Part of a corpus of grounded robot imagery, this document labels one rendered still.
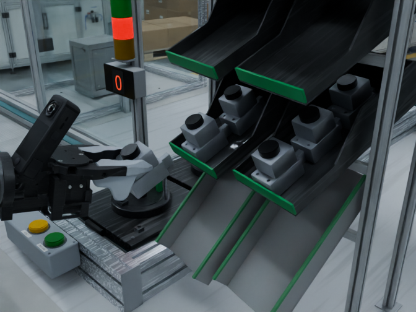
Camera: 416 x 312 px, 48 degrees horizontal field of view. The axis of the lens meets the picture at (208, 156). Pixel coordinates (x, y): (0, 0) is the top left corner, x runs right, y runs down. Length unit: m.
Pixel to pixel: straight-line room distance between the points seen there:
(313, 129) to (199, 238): 0.32
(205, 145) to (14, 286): 0.56
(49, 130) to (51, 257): 0.43
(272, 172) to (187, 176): 0.58
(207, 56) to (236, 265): 0.35
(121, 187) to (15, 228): 0.47
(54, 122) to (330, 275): 0.71
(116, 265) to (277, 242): 0.32
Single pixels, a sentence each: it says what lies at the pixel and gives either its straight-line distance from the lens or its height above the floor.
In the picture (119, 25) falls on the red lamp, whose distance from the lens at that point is 1.17.
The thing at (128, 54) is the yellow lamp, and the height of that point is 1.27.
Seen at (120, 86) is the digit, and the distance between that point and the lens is 1.21.
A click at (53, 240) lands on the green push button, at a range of 1.02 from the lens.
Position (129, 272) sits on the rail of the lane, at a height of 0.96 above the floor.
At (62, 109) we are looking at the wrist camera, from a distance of 0.63.
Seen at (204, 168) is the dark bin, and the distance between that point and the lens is 0.75.
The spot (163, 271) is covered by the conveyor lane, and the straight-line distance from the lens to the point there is 1.00.
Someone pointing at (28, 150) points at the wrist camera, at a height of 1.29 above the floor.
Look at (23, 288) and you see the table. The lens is 1.10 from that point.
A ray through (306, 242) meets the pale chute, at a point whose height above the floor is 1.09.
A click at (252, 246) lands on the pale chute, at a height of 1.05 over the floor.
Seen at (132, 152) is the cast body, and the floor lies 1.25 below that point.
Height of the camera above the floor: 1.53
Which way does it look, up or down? 25 degrees down
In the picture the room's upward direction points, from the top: straight up
